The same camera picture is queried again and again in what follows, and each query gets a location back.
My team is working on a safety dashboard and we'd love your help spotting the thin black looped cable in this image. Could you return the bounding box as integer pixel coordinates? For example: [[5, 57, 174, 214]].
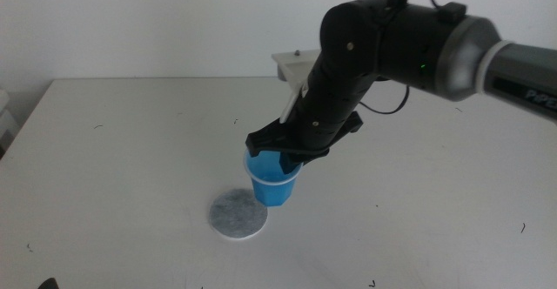
[[358, 84, 411, 117]]

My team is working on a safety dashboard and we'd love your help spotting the blue plastic cup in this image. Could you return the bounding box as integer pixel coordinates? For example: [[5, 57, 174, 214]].
[[243, 149, 304, 208]]

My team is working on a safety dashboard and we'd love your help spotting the round grey cup mat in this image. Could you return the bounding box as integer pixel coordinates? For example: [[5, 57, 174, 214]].
[[207, 187, 269, 241]]

